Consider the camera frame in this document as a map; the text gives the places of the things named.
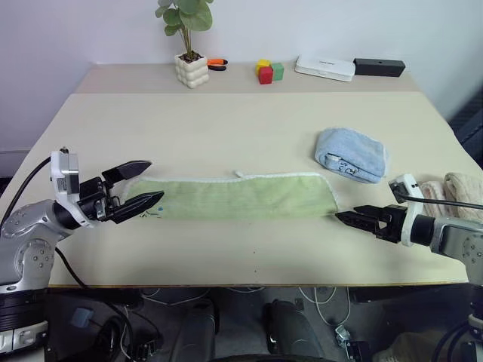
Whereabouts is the light blue folded towel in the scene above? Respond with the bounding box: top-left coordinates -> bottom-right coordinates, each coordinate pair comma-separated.
313,127 -> 390,185

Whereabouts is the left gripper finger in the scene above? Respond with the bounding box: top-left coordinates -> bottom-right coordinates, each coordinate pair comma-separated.
101,159 -> 153,186
109,190 -> 165,224

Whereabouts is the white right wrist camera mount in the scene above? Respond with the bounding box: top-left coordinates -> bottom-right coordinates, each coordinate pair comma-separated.
388,173 -> 424,248

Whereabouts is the flat white box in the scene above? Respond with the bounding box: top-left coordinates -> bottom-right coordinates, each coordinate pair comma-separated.
294,54 -> 357,83

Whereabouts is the dark grey rounded shape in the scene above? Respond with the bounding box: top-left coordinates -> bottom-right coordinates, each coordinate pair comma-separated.
176,299 -> 220,362
263,299 -> 326,360

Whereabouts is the light green towel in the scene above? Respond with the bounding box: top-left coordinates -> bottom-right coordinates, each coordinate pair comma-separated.
122,170 -> 340,222

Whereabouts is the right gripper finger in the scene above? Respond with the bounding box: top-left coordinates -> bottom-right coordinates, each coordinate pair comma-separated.
353,204 -> 384,219
334,210 -> 381,238

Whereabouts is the long black box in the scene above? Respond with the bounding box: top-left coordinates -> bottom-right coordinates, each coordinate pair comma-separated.
352,57 -> 407,78

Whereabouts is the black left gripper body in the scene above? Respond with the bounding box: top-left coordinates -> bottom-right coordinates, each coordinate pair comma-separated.
76,175 -> 128,225

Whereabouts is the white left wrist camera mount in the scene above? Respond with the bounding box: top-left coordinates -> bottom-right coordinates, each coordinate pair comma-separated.
50,148 -> 95,229

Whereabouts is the pinkish beige folded towel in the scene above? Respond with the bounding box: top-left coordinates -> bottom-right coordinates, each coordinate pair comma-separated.
417,179 -> 447,216

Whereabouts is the cream bubble plant pot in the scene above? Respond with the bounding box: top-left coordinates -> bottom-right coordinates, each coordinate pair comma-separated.
174,51 -> 211,90

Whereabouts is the thin white cable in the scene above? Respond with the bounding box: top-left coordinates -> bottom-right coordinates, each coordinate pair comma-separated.
297,286 -> 352,326

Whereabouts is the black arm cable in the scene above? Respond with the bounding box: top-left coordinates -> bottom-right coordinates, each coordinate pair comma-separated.
0,157 -> 91,290
395,191 -> 483,210

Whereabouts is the green leafy plant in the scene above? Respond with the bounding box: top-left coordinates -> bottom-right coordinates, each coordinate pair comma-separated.
155,0 -> 214,58

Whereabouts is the black chair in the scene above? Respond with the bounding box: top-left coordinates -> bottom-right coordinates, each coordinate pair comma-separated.
448,89 -> 483,167

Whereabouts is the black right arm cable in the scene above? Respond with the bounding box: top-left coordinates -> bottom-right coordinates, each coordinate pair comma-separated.
395,191 -> 483,210

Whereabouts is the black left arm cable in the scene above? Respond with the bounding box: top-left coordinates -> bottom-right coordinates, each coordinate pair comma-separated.
0,157 -> 91,290

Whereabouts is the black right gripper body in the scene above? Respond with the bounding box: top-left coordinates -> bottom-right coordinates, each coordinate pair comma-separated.
374,204 -> 409,244

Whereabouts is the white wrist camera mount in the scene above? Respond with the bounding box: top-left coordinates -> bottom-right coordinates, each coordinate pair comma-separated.
50,148 -> 95,229
388,173 -> 424,248

